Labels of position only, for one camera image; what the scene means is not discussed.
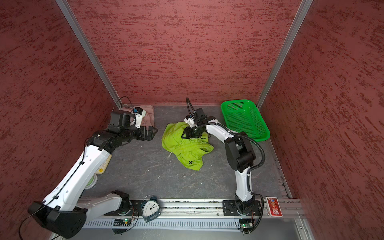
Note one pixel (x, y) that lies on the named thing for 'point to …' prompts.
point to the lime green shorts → (189, 150)
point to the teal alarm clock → (151, 209)
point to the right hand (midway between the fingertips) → (184, 138)
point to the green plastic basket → (243, 116)
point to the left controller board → (121, 222)
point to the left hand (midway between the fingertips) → (149, 132)
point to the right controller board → (246, 225)
